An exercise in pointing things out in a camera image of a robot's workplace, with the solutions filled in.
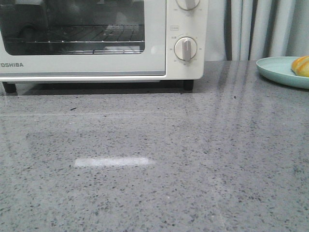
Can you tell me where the glass oven door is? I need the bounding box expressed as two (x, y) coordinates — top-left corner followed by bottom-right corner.
(0, 0), (167, 79)

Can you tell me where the golden striped bread roll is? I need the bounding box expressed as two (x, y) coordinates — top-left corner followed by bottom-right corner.
(291, 56), (309, 77)

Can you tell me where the lower oven dial knob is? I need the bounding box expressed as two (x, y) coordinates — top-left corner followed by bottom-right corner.
(174, 37), (197, 61)

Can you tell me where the oven dial knob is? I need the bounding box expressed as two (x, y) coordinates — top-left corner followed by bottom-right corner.
(176, 0), (200, 11)
(174, 37), (197, 61)

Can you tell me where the upper oven dial knob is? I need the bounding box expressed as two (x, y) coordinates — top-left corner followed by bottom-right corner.
(176, 0), (200, 11)

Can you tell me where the white Toshiba toaster oven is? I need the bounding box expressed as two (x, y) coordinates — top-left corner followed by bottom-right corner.
(0, 0), (208, 93)

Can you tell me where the grey pleated curtain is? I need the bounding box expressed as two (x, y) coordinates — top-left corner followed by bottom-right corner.
(205, 0), (309, 61)

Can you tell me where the light green round plate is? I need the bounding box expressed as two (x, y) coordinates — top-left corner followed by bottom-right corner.
(256, 57), (309, 89)

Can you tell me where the metal wire oven rack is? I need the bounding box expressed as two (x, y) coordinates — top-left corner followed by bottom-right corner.
(3, 24), (145, 56)

